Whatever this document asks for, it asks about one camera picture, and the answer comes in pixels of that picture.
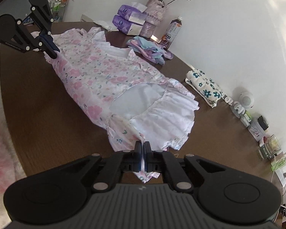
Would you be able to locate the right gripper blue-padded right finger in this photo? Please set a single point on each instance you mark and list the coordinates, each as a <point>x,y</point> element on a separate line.
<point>168,166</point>

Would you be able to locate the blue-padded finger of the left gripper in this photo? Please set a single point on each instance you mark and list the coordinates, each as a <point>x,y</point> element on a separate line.
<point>47,45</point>

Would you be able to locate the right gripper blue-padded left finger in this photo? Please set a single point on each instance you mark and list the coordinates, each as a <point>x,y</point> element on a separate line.
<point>115,166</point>

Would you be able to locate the pink floral child's dress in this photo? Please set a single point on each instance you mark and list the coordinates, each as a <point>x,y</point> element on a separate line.
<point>122,93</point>

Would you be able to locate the purple tissue pack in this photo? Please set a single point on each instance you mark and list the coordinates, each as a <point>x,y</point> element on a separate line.
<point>126,27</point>
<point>134,13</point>

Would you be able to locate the white blue-flowered folded cloth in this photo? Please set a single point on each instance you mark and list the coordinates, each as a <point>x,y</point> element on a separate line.
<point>205,86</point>

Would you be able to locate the small green white box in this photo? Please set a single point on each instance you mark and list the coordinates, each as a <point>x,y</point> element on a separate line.
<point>245,119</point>

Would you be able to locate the pastel purple blue garment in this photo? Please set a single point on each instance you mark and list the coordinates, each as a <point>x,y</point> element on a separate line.
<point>150,50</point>

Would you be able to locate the white jar with black lid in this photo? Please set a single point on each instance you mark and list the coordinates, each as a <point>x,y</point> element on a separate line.
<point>258,127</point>

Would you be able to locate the vase with pink roses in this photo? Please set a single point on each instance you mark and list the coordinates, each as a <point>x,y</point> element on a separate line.
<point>155,12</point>

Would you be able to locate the clear glass cup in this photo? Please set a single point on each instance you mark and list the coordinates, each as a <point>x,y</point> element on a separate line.
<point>270,148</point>

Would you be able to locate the oolong tea plastic bottle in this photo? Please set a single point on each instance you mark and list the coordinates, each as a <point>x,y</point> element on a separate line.
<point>171,32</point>

